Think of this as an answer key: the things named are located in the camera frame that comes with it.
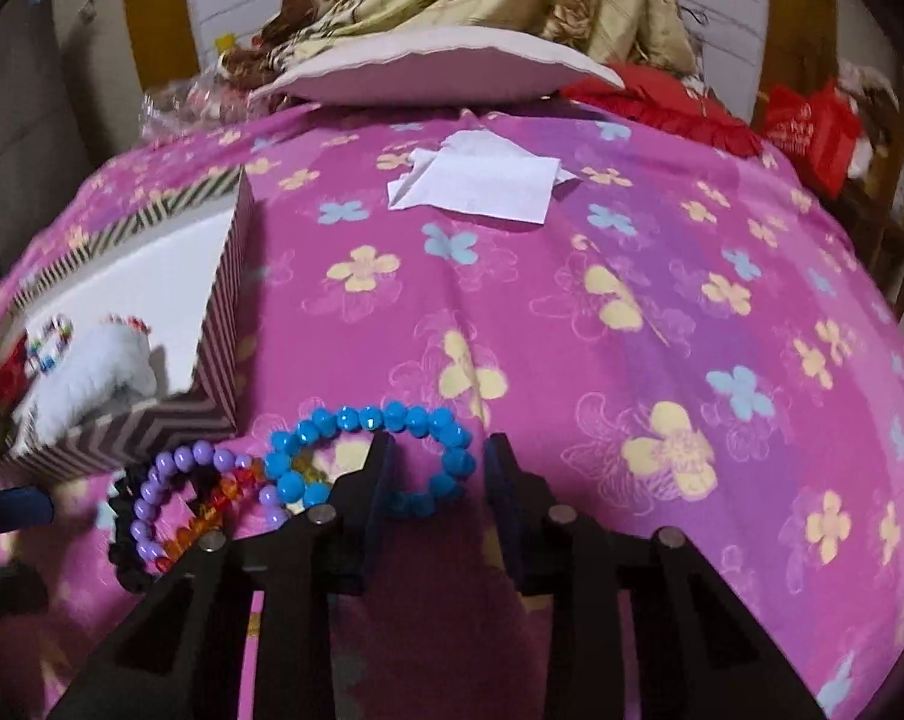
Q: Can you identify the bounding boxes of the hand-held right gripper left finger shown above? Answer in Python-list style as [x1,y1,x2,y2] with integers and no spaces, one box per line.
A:
[47,430,398,720]

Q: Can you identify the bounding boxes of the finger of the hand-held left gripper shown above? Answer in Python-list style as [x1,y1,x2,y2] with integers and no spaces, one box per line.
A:
[0,486,57,536]
[0,565,49,622]

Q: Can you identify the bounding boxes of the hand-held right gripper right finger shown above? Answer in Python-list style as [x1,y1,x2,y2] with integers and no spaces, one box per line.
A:
[486,433,829,720]

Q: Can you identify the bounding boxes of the blue bead bracelet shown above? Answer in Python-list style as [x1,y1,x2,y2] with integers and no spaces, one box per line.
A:
[263,401,474,517]

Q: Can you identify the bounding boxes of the black bead bracelet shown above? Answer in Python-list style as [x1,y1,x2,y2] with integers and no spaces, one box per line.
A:
[107,465,160,593]

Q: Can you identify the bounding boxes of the purple bead bracelet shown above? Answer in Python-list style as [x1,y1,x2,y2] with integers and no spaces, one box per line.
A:
[131,444,292,571]

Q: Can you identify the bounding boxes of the orange bead bracelet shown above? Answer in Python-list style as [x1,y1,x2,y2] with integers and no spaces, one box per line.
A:
[155,457,269,571]

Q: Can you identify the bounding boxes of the white plush hair accessory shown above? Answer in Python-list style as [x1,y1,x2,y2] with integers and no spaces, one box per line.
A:
[17,315,159,440]

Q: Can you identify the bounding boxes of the multicolour bead bracelet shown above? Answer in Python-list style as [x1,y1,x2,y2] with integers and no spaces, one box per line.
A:
[23,313,74,374]

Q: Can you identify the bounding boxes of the striped gift box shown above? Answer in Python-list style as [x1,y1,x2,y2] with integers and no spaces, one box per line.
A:
[0,165,256,477]

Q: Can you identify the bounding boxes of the pink floral blanket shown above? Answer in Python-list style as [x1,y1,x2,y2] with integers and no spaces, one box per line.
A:
[0,101,904,720]

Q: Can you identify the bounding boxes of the white paper sheet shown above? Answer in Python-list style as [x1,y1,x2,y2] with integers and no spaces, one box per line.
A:
[386,130,582,226]

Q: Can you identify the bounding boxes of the red cloth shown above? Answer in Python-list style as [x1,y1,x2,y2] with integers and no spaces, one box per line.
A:
[560,64,764,158]

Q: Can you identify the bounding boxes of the clear plastic bags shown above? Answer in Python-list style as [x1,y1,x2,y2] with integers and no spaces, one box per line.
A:
[140,64,273,140]

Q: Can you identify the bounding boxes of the pale pink pillow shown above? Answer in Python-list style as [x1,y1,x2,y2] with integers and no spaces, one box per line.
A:
[251,26,627,107]

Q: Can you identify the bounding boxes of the red paper bag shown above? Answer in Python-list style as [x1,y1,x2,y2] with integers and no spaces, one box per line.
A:
[759,81,869,200]

